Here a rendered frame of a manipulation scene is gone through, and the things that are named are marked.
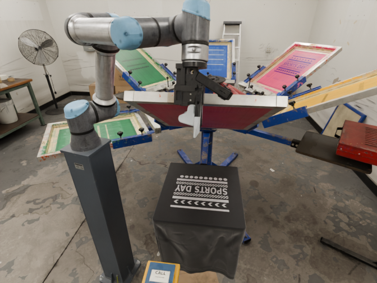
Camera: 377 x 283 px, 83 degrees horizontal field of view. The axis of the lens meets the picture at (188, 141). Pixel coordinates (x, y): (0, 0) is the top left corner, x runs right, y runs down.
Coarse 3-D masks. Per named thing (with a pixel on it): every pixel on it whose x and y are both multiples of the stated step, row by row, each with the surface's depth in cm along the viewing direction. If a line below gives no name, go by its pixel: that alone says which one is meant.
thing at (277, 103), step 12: (132, 96) 79; (144, 96) 79; (156, 96) 78; (168, 96) 78; (204, 96) 76; (216, 96) 76; (240, 96) 75; (252, 96) 75; (264, 96) 74; (276, 96) 74; (144, 108) 93; (276, 108) 77
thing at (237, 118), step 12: (204, 108) 85; (216, 108) 83; (228, 108) 82; (240, 108) 81; (252, 108) 79; (264, 108) 78; (216, 120) 114; (228, 120) 112; (240, 120) 109; (252, 120) 107
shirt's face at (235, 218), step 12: (180, 168) 139; (192, 168) 139; (204, 168) 139; (216, 168) 139; (228, 168) 139; (168, 180) 129; (228, 180) 129; (168, 192) 120; (228, 192) 120; (168, 204) 112; (240, 204) 112; (156, 216) 105; (168, 216) 105; (180, 216) 105; (192, 216) 105; (204, 216) 105; (216, 216) 105; (228, 216) 105; (240, 216) 105
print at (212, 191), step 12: (180, 180) 129; (192, 180) 129; (204, 180) 129; (216, 180) 129; (180, 192) 120; (192, 192) 120; (204, 192) 120; (216, 192) 120; (180, 204) 112; (192, 204) 112; (204, 204) 112; (216, 204) 112; (228, 204) 112
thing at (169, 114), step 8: (144, 104) 84; (152, 104) 83; (160, 104) 82; (168, 104) 81; (152, 112) 102; (160, 112) 100; (168, 112) 99; (176, 112) 98; (184, 112) 96; (168, 120) 126; (176, 120) 124
